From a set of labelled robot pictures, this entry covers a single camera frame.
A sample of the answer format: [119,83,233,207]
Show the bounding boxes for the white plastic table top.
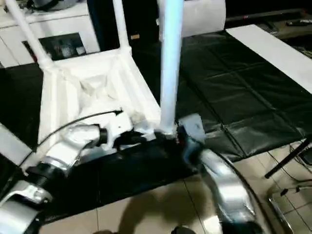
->
[38,47,176,171]

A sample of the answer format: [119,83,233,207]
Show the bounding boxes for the white plastic table leg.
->
[159,0,185,135]
[4,0,53,69]
[113,0,132,56]
[0,123,34,169]

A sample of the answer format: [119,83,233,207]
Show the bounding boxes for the black stand leg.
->
[264,137,312,178]

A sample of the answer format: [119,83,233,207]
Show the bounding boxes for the black cabinet with gold label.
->
[90,0,166,51]

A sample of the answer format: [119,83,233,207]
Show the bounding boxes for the chrome chair leg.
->
[267,189,312,234]

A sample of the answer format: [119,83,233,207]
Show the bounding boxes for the grey cushion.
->
[158,0,227,37]

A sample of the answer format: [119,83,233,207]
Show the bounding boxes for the white sideboard with glass doors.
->
[0,0,99,68]

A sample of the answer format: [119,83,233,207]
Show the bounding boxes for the black monitor with red light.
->
[225,8,312,23]

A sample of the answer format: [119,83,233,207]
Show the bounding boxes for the grey helmet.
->
[31,0,81,10]

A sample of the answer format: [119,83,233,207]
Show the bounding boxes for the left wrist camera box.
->
[103,113,134,151]

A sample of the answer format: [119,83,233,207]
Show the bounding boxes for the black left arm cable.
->
[20,109,124,169]

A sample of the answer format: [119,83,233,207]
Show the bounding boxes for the loose black floor cables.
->
[268,143,312,195]

